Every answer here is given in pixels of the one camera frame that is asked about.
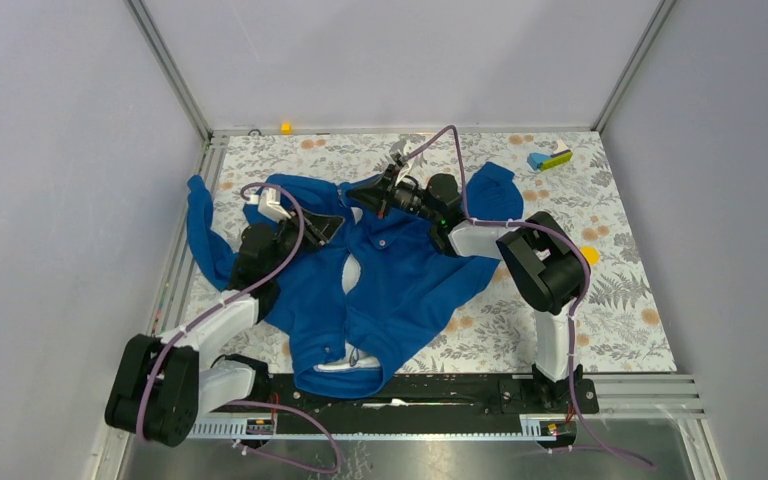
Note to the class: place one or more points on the blue yellow toy block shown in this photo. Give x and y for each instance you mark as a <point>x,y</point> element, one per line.
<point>542,162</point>

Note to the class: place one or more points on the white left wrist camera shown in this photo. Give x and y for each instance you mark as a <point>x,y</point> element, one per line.
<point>269,205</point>

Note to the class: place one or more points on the floral patterned table mat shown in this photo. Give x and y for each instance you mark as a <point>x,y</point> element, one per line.
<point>618,326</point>

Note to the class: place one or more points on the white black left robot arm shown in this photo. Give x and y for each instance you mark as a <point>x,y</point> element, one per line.
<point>164,383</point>

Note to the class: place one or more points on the yellow round disc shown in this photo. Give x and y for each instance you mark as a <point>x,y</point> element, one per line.
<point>591,255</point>

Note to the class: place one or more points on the aluminium frame corner post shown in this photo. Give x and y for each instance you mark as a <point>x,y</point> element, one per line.
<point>646,41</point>

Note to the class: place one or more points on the blue zip jacket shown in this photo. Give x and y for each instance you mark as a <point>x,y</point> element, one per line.
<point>357,310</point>

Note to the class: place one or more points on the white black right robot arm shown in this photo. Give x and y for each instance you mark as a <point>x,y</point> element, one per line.
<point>548,269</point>

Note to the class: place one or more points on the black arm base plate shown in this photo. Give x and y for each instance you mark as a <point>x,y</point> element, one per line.
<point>420,397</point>

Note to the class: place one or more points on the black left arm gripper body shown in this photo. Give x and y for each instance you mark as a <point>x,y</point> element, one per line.
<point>287,240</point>

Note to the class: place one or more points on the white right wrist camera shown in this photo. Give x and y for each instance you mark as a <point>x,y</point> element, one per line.
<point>399,166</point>

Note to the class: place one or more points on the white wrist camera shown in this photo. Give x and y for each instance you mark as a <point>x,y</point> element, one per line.
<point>399,166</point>
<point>269,205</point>

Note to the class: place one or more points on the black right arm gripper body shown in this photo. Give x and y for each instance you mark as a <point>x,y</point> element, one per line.
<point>409,197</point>

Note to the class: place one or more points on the slotted aluminium cable rail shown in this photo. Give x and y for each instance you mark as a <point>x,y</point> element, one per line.
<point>260,426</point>

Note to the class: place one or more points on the aluminium left frame post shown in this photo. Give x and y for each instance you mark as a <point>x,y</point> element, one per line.
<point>164,58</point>

